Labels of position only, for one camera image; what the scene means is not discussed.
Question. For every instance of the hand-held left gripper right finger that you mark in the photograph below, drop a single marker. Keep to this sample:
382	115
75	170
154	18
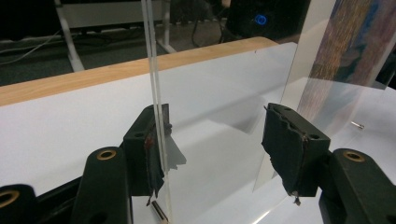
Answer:
295	155

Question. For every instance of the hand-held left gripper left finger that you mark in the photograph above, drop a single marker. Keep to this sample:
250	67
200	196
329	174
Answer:
137	155

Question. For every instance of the metal pin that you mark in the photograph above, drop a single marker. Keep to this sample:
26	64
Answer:
358	125
159	212

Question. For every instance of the white board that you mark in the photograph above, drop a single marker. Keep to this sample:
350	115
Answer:
62	140

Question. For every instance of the black device with blue light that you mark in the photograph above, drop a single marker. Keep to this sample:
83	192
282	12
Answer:
264	18

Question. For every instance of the white desk frame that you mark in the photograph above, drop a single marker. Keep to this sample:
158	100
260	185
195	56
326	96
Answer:
102	14

